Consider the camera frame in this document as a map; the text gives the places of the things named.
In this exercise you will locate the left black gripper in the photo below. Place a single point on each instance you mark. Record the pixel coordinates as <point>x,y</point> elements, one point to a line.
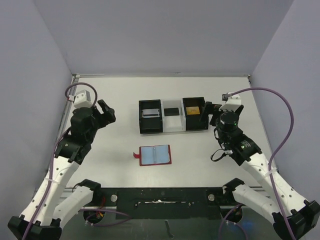
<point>108,117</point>

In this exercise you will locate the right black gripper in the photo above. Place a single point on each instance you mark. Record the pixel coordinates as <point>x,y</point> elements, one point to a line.
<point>214,114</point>

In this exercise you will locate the red leather card holder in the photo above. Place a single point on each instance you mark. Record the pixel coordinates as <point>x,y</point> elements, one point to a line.
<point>154,155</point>

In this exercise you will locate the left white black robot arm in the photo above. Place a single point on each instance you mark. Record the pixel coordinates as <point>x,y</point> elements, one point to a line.
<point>44,218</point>

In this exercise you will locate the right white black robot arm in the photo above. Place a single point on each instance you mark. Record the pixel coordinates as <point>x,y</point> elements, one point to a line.
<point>291,214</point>

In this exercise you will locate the gold VIP card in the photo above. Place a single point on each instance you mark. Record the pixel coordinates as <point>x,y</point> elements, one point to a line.
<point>192,110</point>

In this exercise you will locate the black card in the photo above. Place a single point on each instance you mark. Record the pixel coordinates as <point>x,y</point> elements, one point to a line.
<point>173,111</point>

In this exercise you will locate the right black bin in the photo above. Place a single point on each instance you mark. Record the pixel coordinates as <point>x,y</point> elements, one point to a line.
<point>193,122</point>

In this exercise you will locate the black bin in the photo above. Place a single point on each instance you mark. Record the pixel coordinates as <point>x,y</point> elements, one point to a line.
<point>193,122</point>
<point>150,125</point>

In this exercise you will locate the white middle bin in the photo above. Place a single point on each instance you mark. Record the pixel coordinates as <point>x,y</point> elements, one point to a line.
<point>173,124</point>

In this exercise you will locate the left black bin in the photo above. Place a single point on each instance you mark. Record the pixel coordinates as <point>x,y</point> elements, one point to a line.
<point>150,125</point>

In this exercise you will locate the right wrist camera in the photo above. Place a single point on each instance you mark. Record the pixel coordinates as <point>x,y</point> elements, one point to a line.
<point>232,102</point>

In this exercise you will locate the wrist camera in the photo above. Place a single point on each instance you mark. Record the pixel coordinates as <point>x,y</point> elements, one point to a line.
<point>82,99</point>
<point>232,102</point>

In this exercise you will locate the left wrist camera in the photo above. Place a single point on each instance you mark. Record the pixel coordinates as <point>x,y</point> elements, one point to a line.
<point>82,99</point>

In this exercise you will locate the aluminium left rail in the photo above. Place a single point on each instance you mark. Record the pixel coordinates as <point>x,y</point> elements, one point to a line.
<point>64,118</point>

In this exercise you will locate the aluminium rail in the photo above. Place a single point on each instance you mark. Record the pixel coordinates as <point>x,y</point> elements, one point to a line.
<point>64,118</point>
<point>69,190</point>

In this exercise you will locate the aluminium front rail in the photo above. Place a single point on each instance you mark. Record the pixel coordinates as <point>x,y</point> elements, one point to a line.
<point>69,190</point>

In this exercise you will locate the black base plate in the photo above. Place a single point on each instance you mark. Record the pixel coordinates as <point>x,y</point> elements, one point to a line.
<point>164,203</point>

